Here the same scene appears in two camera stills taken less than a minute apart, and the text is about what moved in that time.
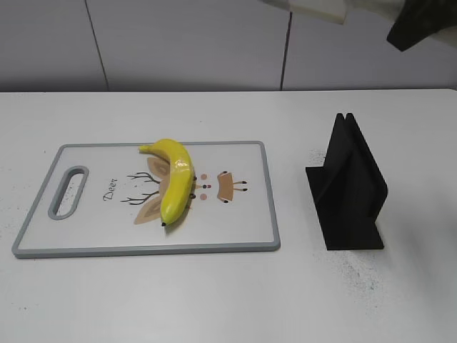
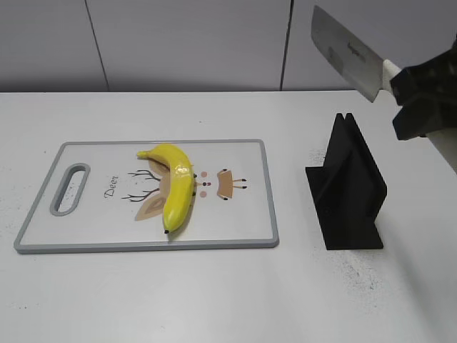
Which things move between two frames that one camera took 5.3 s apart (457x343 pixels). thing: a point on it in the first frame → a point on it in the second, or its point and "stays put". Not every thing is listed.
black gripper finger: [419, 18] → [436, 77]
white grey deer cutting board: [117, 209] stays put
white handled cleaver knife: [335, 11] → [371, 73]
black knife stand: [349, 191] stays put
